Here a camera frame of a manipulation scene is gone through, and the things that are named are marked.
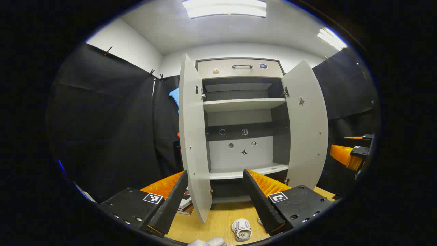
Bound large ceiling light panel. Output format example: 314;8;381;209
182;0;267;19

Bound grey shoe cabinet door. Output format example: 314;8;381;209
281;60;329;190
178;54;213;224

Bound white cabinet shelf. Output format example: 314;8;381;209
208;163;289;180
203;98;286;113

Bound grey shoe cabinet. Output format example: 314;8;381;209
178;53;329;224

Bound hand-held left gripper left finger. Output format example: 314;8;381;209
99;170;189;238

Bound white cover book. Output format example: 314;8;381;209
178;190;193;209

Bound small ceiling light panel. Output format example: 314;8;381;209
317;27;348;51

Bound black backdrop cloth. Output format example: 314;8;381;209
48;43;378;202

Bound white paper sheets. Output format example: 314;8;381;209
73;183;98;204

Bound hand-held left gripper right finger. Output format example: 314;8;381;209
242;168;334;237

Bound grey cabinet drawer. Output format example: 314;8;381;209
197;59;284;79

